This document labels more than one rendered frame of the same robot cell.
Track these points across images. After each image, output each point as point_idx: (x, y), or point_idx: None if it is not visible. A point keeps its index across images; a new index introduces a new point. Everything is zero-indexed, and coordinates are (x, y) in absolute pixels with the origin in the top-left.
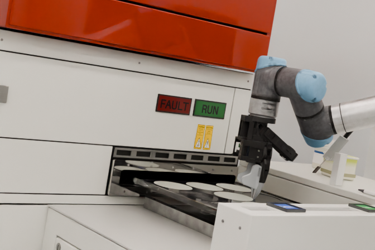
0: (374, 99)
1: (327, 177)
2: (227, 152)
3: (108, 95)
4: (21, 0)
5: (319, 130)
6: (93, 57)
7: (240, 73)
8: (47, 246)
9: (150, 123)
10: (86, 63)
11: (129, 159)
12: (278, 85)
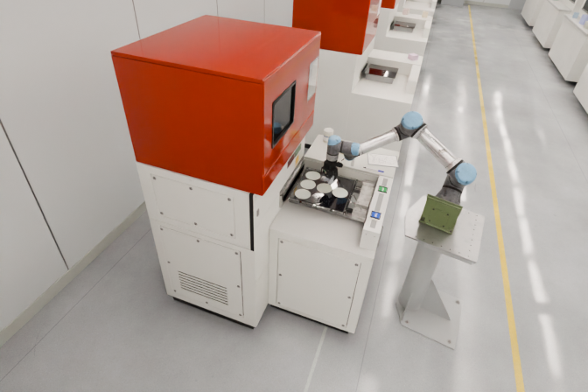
0: (374, 143)
1: (340, 154)
2: (301, 157)
3: (277, 178)
4: (265, 183)
5: (353, 157)
6: None
7: None
8: (273, 241)
9: (286, 173)
10: None
11: (283, 191)
12: (342, 151)
